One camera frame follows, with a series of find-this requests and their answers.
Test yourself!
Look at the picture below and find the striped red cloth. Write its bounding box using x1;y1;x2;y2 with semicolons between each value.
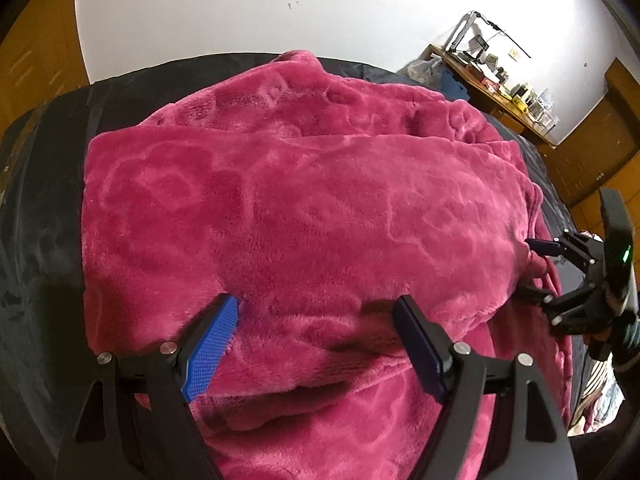
567;356;624;437

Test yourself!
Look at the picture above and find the pink fleece garment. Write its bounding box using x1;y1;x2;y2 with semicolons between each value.
81;51;573;479

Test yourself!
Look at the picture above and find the brown wooden door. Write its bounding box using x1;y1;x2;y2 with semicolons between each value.
1;0;89;129

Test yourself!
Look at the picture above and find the wooden desk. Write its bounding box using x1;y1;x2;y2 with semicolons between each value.
421;44;556;150

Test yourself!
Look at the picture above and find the white plastic bag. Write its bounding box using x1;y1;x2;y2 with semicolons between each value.
399;56;445;87

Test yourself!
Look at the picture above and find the brown wooden wardrobe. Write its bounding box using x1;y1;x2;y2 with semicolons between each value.
539;60;639;230

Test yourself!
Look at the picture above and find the black bed cover sheet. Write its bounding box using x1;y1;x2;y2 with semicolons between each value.
0;52;586;480

